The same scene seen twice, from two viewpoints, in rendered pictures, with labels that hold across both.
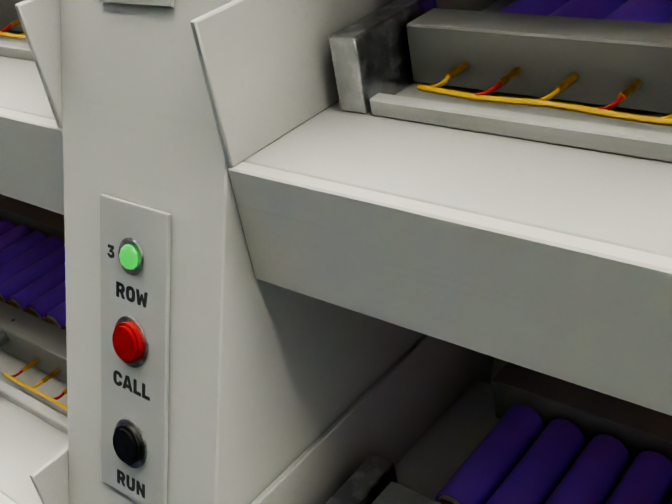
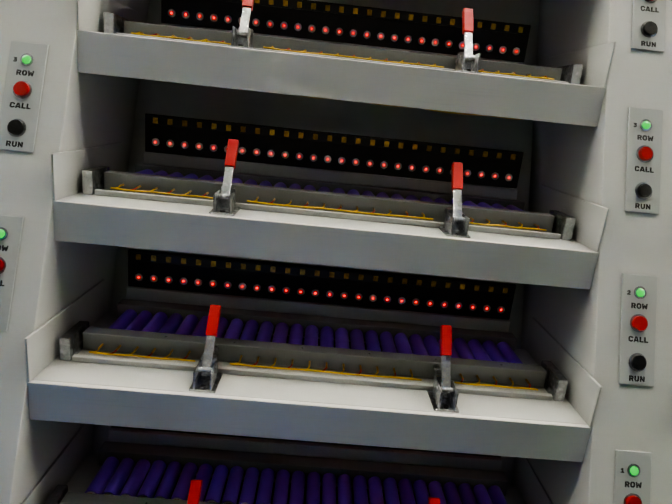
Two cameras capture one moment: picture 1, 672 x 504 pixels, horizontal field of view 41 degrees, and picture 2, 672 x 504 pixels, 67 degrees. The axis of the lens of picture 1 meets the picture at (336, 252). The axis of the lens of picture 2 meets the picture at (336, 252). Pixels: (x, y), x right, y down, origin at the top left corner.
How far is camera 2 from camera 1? 0.79 m
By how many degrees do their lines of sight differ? 46
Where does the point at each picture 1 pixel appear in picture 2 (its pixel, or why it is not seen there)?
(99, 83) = (628, 72)
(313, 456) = not seen: hidden behind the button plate
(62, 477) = (602, 216)
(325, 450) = not seen: hidden behind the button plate
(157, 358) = (657, 157)
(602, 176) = not seen: outside the picture
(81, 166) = (616, 99)
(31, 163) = (573, 103)
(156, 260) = (657, 125)
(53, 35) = (609, 56)
